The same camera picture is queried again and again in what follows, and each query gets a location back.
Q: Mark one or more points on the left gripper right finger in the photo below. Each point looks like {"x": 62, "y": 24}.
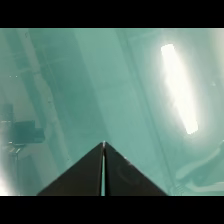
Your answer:
{"x": 130, "y": 180}

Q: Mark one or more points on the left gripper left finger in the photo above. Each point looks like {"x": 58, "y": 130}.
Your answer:
{"x": 83, "y": 176}

